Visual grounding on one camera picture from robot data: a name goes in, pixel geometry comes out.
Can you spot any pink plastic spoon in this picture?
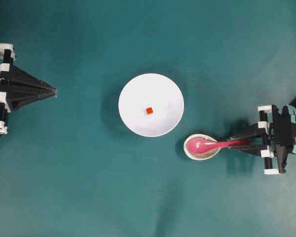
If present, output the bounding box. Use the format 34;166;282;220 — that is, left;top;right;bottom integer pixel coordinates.
187;138;251;154

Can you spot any small red block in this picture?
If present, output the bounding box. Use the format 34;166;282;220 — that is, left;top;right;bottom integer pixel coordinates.
146;107;153;115

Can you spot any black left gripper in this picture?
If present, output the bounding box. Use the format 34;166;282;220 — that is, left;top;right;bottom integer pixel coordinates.
0;43;57;134

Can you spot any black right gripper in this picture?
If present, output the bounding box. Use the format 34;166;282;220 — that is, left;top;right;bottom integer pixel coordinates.
228;105;296;175

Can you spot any small speckled ceramic dish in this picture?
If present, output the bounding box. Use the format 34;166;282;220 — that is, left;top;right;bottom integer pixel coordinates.
184;134;221;161

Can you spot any white large bowl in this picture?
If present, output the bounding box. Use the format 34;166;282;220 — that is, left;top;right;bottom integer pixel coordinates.
118;73;185;137

